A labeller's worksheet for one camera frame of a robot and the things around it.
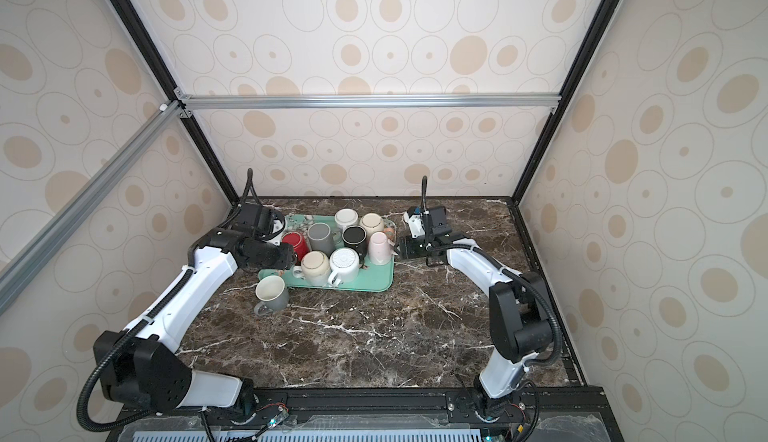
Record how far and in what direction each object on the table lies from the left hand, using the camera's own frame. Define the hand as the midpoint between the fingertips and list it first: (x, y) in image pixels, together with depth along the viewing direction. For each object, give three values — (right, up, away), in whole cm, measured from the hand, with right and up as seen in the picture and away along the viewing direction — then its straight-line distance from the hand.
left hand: (297, 254), depth 81 cm
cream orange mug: (+19, +9, +19) cm, 29 cm away
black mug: (+14, +4, +16) cm, 22 cm away
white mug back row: (+10, +11, +22) cm, 27 cm away
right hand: (+29, +2, +10) cm, 31 cm away
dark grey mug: (+3, +4, +13) cm, 14 cm away
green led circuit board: (-2, -39, -10) cm, 40 cm away
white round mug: (+12, -4, +10) cm, 16 cm away
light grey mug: (-8, -12, +5) cm, 16 cm away
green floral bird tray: (+20, -9, +15) cm, 26 cm away
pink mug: (+22, 0, +13) cm, 26 cm away
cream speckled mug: (+3, -5, +9) cm, 10 cm away
